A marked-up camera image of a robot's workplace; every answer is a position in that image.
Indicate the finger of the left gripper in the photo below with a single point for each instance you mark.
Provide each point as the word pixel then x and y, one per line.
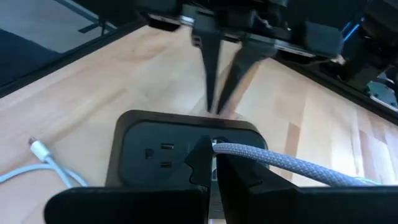
pixel 239 68
pixel 211 62

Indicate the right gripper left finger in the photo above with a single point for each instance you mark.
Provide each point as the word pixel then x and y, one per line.
pixel 140 205

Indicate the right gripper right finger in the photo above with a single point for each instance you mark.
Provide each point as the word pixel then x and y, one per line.
pixel 280 205

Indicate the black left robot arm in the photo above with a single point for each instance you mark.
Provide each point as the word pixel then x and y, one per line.
pixel 370 40

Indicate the small black power strip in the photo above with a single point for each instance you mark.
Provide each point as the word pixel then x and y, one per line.
pixel 146 152

